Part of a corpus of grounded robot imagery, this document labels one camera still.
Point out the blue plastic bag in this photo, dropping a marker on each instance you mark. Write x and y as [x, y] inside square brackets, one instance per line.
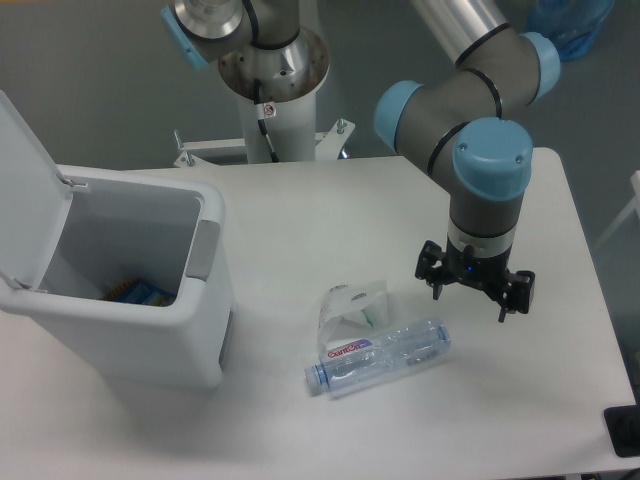
[572, 26]

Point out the white trash can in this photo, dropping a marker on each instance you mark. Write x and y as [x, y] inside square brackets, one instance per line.
[165, 231]

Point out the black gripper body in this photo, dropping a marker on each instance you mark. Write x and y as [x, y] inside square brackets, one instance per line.
[485, 274]

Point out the white paper package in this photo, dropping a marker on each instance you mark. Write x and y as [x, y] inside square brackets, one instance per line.
[363, 305]

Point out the black device at table edge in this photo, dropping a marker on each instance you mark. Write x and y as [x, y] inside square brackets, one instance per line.
[623, 426]

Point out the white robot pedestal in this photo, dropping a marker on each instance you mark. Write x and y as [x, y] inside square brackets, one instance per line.
[276, 92]

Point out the blue orange trash in bin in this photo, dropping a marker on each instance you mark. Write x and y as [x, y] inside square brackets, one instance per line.
[140, 292]

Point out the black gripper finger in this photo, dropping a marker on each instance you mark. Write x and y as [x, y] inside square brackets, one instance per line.
[513, 292]
[429, 267]

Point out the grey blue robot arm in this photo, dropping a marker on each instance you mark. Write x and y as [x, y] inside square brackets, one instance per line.
[459, 134]

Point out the white frame at right edge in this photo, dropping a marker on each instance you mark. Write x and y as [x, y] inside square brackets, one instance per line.
[631, 208]

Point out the clear plastic water bottle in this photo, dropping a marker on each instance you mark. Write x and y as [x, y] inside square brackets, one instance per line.
[365, 362]

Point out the white trash can lid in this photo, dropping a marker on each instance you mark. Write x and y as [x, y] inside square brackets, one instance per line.
[35, 201]

